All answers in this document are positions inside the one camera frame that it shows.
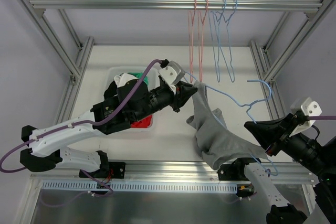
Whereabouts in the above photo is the blue hanger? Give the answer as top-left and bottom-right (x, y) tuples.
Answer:
(220, 0), (238, 83)
(182, 71), (279, 177)
(208, 0), (227, 83)

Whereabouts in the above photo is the red tank top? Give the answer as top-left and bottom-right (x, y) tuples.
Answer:
(131, 115), (153, 129)

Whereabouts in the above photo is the green tank top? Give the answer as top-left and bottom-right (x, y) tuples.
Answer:
(131, 71), (150, 86)

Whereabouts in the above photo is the grey tank top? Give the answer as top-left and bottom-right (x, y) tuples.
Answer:
(186, 81), (267, 170)

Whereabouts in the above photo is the white tank top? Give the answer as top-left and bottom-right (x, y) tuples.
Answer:
(113, 73), (138, 88)

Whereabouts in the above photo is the pink hanger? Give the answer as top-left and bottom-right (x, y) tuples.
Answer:
(187, 0), (197, 75)
(197, 0), (208, 82)

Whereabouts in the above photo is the black tank top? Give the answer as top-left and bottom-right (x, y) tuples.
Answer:
(103, 81), (118, 101)

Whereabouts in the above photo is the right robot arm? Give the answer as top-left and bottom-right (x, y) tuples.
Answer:
(244, 112), (335, 223)

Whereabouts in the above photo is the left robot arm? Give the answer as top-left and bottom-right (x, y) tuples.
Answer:
(19, 79), (197, 178)

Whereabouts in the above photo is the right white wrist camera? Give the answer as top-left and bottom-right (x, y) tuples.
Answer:
(289, 97), (322, 137)

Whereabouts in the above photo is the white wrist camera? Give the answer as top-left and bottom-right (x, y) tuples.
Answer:
(159, 60), (185, 94)
(289, 97), (322, 137)

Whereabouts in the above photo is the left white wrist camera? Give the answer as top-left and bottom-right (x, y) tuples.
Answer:
(159, 60), (185, 94)

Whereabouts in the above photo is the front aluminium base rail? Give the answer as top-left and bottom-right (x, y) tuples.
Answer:
(29, 161), (318, 185)

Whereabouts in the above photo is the aluminium hanging rail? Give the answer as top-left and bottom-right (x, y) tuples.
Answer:
(29, 0), (323, 13)

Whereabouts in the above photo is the white slotted cable duct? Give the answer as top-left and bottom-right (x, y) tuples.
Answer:
(41, 180), (238, 194)

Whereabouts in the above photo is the aluminium frame structure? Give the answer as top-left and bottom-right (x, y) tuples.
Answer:
(0, 0), (336, 120)

